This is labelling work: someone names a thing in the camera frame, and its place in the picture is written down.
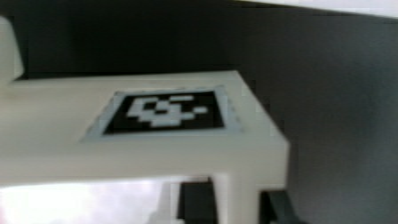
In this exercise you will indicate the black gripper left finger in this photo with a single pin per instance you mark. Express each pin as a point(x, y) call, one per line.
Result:
point(187, 205)

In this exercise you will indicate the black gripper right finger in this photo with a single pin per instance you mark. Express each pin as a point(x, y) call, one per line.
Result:
point(275, 208)

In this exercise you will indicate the white drawer housing box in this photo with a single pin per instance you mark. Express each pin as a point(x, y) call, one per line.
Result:
point(370, 7)

